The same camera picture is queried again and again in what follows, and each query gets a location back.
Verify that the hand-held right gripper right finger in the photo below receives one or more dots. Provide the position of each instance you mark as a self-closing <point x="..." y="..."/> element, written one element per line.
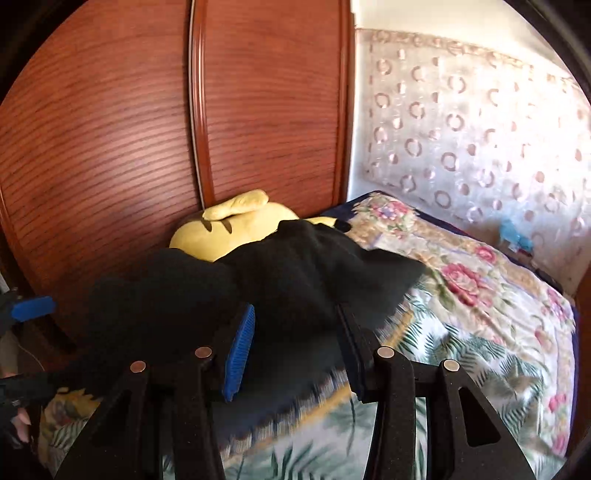
<point x="358" y="364"/>

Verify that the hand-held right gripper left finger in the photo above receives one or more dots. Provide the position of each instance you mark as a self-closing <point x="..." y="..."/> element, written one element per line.
<point x="238" y="350"/>

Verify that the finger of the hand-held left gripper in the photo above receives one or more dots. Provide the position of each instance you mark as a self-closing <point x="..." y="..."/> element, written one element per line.
<point x="32" y="308"/>

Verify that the black t-shirt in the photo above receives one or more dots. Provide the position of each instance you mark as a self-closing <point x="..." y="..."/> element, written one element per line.
<point x="277" y="277"/>

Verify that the person's left hand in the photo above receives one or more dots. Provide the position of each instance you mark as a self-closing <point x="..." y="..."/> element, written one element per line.
<point x="21" y="419"/>

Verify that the leaf-printed bed sheet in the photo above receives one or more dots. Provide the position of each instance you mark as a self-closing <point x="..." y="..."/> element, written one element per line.
<point x="300" y="443"/>

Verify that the yellow plush toy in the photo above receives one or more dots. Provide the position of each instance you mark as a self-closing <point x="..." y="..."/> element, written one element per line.
<point x="240" y="217"/>

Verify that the floral pillow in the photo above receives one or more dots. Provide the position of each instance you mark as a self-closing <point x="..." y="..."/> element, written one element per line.
<point x="461" y="277"/>

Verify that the brown wooden wardrobe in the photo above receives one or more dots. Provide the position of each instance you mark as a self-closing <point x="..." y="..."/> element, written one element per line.
<point x="115" y="138"/>

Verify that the blue toy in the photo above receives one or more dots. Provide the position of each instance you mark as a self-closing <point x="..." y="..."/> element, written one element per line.
<point x="512" y="235"/>

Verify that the circle-patterned sheer curtain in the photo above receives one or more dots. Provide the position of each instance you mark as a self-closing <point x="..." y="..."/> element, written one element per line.
<point x="461" y="138"/>

